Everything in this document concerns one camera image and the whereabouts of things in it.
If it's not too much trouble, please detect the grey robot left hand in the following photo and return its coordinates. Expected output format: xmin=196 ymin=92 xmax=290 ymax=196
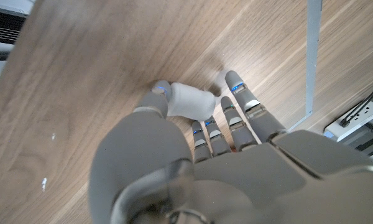
xmin=88 ymin=70 xmax=373 ymax=224

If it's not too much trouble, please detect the white bandage roll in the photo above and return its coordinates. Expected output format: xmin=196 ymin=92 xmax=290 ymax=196
xmin=167 ymin=82 xmax=217 ymax=121

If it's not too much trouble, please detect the white power strip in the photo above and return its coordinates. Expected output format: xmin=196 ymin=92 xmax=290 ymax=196
xmin=324 ymin=101 xmax=373 ymax=142

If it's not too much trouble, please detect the black power plug cable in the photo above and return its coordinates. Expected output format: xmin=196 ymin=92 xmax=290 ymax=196
xmin=339 ymin=79 xmax=373 ymax=128

